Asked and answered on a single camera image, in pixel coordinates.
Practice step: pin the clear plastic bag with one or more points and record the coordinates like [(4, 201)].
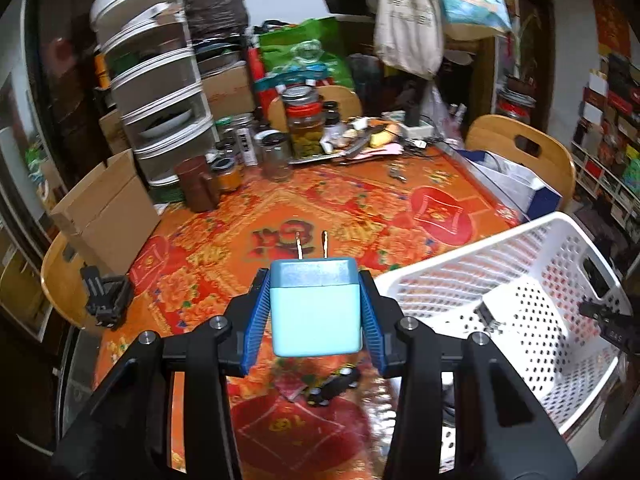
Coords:
[(440, 107)]

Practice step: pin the brown mug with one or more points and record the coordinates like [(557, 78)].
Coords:
[(196, 185)]

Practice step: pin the white fan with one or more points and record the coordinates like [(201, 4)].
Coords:
[(106, 6)]

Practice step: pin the metal tray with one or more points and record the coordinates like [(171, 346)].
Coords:
[(320, 157)]

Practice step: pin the small orange jar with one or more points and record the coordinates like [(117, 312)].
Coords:
[(228, 175)]

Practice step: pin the dark glass-door cabinet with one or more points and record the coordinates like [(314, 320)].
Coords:
[(30, 160)]

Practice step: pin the white tote bag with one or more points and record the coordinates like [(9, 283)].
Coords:
[(407, 22)]

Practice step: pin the white perforated plastic basket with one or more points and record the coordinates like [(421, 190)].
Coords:
[(500, 245)]

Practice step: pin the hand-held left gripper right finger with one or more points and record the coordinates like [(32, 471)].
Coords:
[(372, 322)]

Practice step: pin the teal charger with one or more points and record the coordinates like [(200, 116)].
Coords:
[(315, 320)]

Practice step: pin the stacked food cover tower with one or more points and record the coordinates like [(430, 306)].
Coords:
[(150, 95)]

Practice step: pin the white paper bag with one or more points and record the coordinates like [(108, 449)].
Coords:
[(515, 185)]

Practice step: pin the black lid jar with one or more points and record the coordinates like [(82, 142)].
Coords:
[(331, 116)]

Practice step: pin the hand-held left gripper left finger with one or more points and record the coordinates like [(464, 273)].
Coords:
[(255, 322)]

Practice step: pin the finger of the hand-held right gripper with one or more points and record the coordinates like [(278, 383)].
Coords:
[(607, 322)]

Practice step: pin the wooden chair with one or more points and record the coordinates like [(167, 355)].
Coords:
[(500, 135), (346, 102), (60, 280)]

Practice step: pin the brown cardboard box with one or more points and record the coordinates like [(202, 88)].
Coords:
[(225, 89)]

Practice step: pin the white slim bottle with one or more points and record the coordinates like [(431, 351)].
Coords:
[(248, 146)]

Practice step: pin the red printed tablecloth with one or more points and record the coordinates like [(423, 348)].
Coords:
[(350, 210)]

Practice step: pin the black wrapped bundle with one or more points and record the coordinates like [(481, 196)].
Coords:
[(212, 2)]

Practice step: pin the white power strip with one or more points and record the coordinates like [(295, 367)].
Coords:
[(416, 129)]

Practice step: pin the empty glass jar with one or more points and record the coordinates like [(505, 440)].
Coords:
[(276, 155)]

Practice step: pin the red wall poster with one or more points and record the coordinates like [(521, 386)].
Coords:
[(611, 17)]

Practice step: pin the black car charger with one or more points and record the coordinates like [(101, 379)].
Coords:
[(335, 386)]

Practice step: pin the shelf of boxes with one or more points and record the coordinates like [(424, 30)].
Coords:
[(610, 150)]

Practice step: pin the green shopping bag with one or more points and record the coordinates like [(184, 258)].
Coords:
[(300, 55)]

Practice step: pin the potted plant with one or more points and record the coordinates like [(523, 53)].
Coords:
[(517, 95)]

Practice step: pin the orange box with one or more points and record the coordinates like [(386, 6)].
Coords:
[(102, 70)]

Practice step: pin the pickle jar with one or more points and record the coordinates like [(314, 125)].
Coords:
[(305, 130)]

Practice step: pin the black phone holder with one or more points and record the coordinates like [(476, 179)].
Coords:
[(107, 300)]

